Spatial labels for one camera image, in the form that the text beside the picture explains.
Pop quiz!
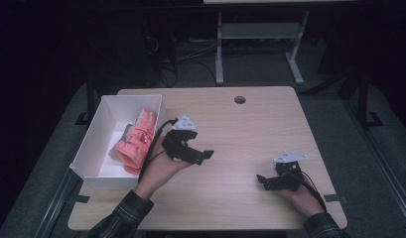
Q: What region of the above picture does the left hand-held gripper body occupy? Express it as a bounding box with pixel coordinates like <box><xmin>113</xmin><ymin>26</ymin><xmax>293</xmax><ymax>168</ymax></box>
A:
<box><xmin>161</xmin><ymin>114</ymin><xmax>199</xmax><ymax>162</ymax></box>

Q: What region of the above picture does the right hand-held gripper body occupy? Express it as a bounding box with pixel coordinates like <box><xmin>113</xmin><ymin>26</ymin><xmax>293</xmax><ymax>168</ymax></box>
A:
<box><xmin>272</xmin><ymin>150</ymin><xmax>310</xmax><ymax>192</ymax></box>

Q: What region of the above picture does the grey and pink knit glove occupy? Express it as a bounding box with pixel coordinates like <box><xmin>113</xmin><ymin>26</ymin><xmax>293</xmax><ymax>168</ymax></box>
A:
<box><xmin>108</xmin><ymin>123</ymin><xmax>135</xmax><ymax>163</ymax></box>

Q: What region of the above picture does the white box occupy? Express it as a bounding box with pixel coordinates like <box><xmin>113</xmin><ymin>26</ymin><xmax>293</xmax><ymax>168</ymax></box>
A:
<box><xmin>69</xmin><ymin>94</ymin><xmax>169</xmax><ymax>191</ymax></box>

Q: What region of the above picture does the person's right hand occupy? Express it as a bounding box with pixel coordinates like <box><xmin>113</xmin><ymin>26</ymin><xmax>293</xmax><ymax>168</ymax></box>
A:
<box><xmin>277</xmin><ymin>183</ymin><xmax>326</xmax><ymax>218</ymax></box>

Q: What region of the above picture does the person's left hand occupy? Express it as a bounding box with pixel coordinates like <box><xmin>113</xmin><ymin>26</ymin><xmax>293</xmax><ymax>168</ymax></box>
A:
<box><xmin>134</xmin><ymin>138</ymin><xmax>194</xmax><ymax>201</ymax></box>

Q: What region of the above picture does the black metal stand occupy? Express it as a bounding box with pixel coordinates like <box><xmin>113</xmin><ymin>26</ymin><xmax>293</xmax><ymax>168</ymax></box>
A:
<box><xmin>354</xmin><ymin>68</ymin><xmax>385</xmax><ymax>131</ymax></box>

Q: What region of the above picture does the left hand-held gripper black cable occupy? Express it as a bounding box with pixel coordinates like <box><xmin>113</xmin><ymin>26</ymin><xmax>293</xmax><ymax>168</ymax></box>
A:
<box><xmin>138</xmin><ymin>118</ymin><xmax>179</xmax><ymax>183</ymax></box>

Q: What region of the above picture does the hand-held gripper black cable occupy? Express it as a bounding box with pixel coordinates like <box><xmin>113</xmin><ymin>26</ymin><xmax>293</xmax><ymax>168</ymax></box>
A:
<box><xmin>138</xmin><ymin>118</ymin><xmax>179</xmax><ymax>183</ymax></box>
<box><xmin>300</xmin><ymin>171</ymin><xmax>329</xmax><ymax>213</ymax></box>

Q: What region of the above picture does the right hand-held gripper black cable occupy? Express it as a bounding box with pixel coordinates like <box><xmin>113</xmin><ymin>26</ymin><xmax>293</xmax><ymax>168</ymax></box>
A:
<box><xmin>300</xmin><ymin>171</ymin><xmax>329</xmax><ymax>213</ymax></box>

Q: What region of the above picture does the bundle of black floor cables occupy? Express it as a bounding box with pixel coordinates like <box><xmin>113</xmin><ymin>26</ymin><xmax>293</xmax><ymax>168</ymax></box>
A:
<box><xmin>144</xmin><ymin>35</ymin><xmax>218</xmax><ymax>89</ymax></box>

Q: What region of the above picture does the grey metal floor rail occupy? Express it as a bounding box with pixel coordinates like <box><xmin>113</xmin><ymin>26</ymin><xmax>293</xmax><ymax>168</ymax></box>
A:
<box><xmin>342</xmin><ymin>98</ymin><xmax>406</xmax><ymax>230</ymax></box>
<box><xmin>33</xmin><ymin>170</ymin><xmax>81</xmax><ymax>238</ymax></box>

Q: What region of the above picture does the white metal frame table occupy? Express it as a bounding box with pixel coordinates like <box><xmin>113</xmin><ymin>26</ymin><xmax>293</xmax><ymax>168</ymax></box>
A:
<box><xmin>203</xmin><ymin>0</ymin><xmax>357</xmax><ymax>87</ymax></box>

